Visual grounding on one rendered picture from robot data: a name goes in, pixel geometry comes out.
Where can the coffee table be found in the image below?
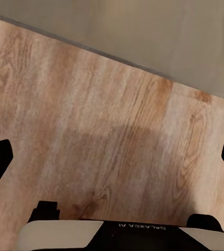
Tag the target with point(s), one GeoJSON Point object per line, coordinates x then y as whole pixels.
{"type": "Point", "coordinates": [180, 40]}

